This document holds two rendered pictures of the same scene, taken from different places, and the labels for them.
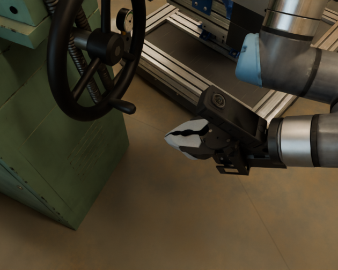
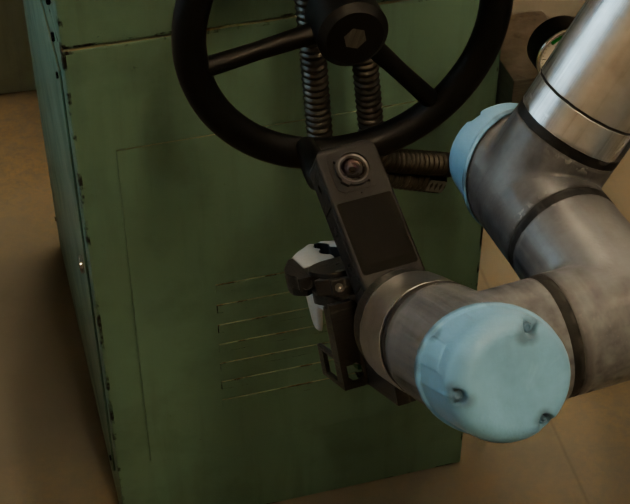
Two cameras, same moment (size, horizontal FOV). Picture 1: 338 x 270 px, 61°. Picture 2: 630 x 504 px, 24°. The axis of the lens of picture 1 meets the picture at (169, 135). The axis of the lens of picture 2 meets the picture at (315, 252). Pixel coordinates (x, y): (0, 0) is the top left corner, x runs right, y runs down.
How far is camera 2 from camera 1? 0.75 m
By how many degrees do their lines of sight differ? 35
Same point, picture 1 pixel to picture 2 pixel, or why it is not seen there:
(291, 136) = (388, 288)
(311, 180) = not seen: outside the picture
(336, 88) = (543, 267)
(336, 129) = (431, 296)
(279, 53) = (504, 148)
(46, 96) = (246, 89)
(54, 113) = not seen: hidden behind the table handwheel
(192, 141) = (313, 259)
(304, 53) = (548, 175)
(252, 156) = not seen: hidden behind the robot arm
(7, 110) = (144, 53)
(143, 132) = (532, 462)
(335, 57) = (589, 214)
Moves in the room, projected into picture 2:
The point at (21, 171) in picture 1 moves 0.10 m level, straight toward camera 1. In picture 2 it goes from (92, 205) to (81, 271)
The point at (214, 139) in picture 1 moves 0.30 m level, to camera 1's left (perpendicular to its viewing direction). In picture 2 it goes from (331, 264) to (91, 78)
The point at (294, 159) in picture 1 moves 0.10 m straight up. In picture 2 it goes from (367, 336) to (371, 212)
